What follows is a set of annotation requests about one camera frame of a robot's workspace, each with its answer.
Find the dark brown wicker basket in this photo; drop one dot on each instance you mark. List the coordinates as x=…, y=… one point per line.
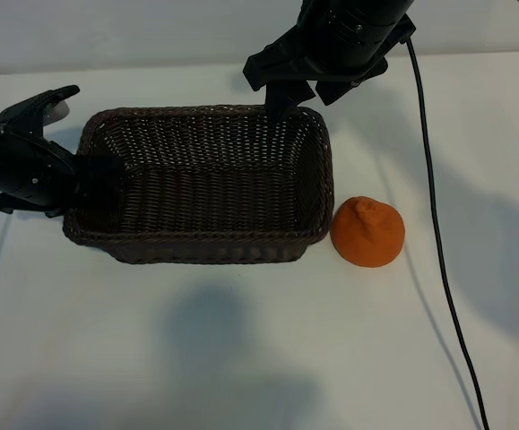
x=205, y=197

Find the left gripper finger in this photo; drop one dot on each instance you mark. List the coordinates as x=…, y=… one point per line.
x=97, y=179

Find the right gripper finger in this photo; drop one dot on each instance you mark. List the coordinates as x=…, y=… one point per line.
x=286, y=96
x=277, y=67

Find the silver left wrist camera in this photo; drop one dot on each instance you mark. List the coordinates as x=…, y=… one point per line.
x=62, y=109

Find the black left camera bracket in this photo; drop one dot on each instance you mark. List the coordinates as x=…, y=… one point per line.
x=26, y=109

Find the orange fruit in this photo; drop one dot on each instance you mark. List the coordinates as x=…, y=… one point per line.
x=366, y=242

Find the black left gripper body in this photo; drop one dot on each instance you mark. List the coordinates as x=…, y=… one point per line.
x=21, y=170

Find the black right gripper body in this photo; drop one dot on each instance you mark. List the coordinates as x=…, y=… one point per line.
x=348, y=31

